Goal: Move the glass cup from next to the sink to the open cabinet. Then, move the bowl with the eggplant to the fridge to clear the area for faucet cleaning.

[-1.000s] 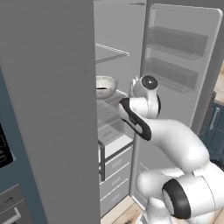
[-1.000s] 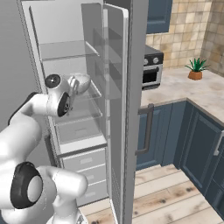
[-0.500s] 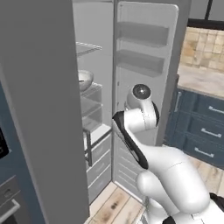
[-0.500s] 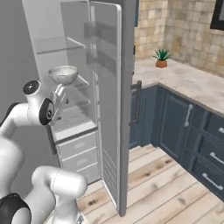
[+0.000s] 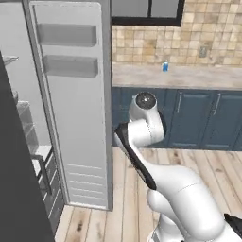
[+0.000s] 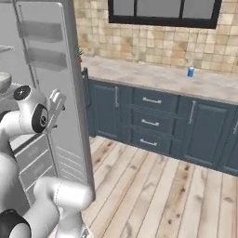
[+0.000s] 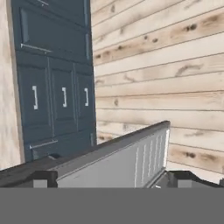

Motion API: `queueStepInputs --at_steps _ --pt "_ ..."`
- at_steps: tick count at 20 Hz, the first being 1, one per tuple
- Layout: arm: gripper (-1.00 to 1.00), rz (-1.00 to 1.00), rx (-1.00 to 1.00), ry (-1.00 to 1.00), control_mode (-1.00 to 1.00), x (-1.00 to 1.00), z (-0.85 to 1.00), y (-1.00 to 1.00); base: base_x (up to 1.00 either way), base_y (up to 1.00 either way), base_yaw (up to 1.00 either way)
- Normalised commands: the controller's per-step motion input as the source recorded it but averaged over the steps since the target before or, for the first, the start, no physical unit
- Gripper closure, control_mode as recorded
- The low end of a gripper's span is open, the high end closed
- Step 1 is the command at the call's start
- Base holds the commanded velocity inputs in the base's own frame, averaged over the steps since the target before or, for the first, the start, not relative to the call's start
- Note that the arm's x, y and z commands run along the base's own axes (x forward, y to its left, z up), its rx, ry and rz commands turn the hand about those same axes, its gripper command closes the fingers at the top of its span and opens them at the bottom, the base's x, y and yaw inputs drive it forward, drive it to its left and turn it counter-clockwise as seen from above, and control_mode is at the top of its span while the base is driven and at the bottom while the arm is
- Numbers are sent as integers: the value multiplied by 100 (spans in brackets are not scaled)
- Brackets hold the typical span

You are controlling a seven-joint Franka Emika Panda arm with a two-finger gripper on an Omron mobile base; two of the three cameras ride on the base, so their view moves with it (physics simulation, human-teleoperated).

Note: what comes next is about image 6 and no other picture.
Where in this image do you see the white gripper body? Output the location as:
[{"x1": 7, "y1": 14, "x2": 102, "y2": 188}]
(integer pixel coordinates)
[{"x1": 44, "y1": 88, "x2": 67, "y2": 135}]

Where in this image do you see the grey fridge door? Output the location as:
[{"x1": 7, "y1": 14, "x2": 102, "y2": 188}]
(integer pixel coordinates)
[{"x1": 12, "y1": 0, "x2": 97, "y2": 203}]

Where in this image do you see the dark blue cabinet door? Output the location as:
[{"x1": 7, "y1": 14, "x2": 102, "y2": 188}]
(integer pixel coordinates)
[
  {"x1": 88, "y1": 80, "x2": 121, "y2": 139},
  {"x1": 180, "y1": 98, "x2": 234, "y2": 167},
  {"x1": 222, "y1": 110, "x2": 238, "y2": 175}
]

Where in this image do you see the grey bowl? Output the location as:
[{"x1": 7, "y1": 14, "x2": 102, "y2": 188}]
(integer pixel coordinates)
[{"x1": 0, "y1": 72, "x2": 14, "y2": 94}]

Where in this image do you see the grey fridge interior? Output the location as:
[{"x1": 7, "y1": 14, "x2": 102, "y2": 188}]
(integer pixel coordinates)
[{"x1": 0, "y1": 0, "x2": 59, "y2": 215}]

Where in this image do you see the small green potted plant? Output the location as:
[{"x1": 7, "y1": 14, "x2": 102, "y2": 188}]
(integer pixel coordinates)
[{"x1": 75, "y1": 46, "x2": 85, "y2": 63}]

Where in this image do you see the dark blue drawer front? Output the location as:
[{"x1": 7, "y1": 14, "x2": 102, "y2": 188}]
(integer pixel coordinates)
[
  {"x1": 132, "y1": 87, "x2": 179, "y2": 114},
  {"x1": 130, "y1": 109, "x2": 177, "y2": 137},
  {"x1": 129, "y1": 129, "x2": 174, "y2": 155}
]

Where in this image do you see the blue can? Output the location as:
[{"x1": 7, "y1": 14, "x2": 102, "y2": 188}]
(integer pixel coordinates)
[{"x1": 186, "y1": 65, "x2": 195, "y2": 78}]

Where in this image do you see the black framed window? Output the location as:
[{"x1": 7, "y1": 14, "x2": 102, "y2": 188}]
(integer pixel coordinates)
[{"x1": 107, "y1": 0, "x2": 223, "y2": 30}]

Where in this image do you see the black fridge door handle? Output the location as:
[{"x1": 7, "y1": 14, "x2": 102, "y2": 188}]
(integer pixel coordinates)
[{"x1": 80, "y1": 67, "x2": 91, "y2": 108}]

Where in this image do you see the silver cabinet door handle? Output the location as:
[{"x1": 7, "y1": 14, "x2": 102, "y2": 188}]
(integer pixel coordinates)
[
  {"x1": 113, "y1": 86, "x2": 120, "y2": 109},
  {"x1": 188, "y1": 99, "x2": 197, "y2": 126}
]

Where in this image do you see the silver drawer handle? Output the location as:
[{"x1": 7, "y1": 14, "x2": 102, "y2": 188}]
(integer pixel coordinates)
[
  {"x1": 141, "y1": 97, "x2": 163, "y2": 105},
  {"x1": 140, "y1": 118, "x2": 161, "y2": 127},
  {"x1": 139, "y1": 139, "x2": 158, "y2": 147}
]

